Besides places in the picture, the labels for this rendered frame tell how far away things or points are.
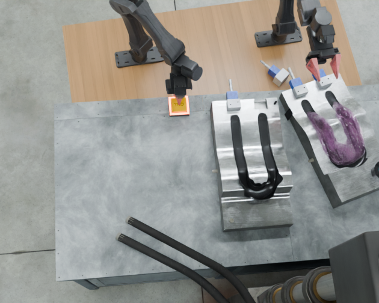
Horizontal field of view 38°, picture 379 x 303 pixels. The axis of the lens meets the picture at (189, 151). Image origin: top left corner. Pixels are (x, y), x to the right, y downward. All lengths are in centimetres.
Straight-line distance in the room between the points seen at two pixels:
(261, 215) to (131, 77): 77
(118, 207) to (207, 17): 91
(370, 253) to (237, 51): 157
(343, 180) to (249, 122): 41
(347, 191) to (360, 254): 118
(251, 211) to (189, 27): 84
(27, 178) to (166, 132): 109
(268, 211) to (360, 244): 116
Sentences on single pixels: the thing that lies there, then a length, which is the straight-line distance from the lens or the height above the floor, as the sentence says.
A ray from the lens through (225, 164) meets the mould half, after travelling 203.
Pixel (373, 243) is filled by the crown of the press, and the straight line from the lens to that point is 91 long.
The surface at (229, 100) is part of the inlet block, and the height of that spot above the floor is 92.
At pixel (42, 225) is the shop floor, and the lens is 296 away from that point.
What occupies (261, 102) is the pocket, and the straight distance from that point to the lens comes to 219.
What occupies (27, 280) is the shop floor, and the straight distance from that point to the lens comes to 294.
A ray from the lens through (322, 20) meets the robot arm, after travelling 190.
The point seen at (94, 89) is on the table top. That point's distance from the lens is 227.
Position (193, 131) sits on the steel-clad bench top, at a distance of 218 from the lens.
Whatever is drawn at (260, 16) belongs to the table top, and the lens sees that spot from 246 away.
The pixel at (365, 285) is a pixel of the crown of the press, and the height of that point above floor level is 197.
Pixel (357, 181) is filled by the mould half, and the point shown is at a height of 91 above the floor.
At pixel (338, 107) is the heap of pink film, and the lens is 224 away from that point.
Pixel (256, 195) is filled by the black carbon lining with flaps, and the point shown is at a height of 87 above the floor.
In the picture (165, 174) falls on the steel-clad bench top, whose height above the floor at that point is 80.
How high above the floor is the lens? 285
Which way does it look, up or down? 72 degrees down
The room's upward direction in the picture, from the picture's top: 8 degrees clockwise
